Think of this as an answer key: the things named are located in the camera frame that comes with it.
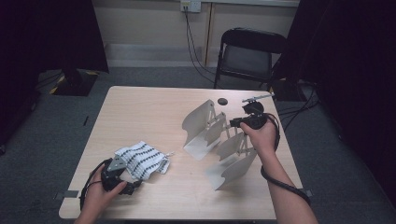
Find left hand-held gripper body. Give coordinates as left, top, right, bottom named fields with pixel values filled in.
left=101, top=155, right=129, bottom=192

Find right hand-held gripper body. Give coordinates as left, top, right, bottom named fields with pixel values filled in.
left=242, top=92, right=276, bottom=131

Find white cloth with grey diamonds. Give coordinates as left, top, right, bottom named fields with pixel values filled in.
left=114, top=140, right=172, bottom=181

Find white expandable metal rack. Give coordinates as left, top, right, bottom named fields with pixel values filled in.
left=181, top=99, right=260, bottom=191

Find person's right hand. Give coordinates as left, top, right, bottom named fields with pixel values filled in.
left=240, top=116, right=278, bottom=158

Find person's left hand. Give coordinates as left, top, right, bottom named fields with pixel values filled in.
left=81, top=166, right=128, bottom=218

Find black folding chair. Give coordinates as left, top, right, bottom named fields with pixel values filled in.
left=214, top=27, right=288, bottom=91

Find black stand base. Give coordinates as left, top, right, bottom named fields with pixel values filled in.
left=49, top=68, right=100, bottom=97

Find dark curtain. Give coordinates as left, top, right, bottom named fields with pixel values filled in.
left=0, top=0, right=110, bottom=147
left=274, top=0, right=396, bottom=197

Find left hand-held gripper black cable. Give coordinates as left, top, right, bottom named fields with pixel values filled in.
left=79, top=158, right=110, bottom=211

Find hand-held gripper black cable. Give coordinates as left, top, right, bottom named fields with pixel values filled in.
left=261, top=112, right=312, bottom=206
left=79, top=158, right=110, bottom=211

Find black floor cables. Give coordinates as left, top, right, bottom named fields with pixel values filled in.
left=278, top=80, right=321, bottom=132

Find right hand-held gripper black cable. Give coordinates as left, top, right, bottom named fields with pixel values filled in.
left=261, top=112, right=312, bottom=206

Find black wall socket cable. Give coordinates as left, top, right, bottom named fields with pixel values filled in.
left=183, top=7, right=219, bottom=77

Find beige wall conduit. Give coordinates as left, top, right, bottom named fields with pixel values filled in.
left=204, top=3, right=217, bottom=67

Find white wall socket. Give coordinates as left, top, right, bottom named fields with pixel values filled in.
left=180, top=0, right=203, bottom=13

